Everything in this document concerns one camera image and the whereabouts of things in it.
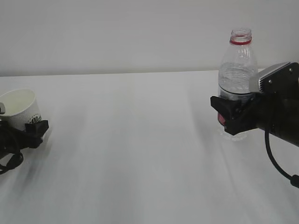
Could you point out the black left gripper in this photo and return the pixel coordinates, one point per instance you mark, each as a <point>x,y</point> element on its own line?
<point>12,140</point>

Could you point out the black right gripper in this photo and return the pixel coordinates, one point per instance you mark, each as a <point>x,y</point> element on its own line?
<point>275,114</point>

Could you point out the clear water bottle red label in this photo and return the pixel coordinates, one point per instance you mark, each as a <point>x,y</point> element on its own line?
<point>237,67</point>

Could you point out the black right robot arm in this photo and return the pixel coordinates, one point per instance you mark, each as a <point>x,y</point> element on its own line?
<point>287,137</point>

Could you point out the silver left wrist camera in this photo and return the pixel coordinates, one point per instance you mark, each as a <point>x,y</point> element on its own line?
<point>2,108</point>

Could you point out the white paper cup green logo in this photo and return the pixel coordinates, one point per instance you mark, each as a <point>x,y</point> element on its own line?
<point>21,108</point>

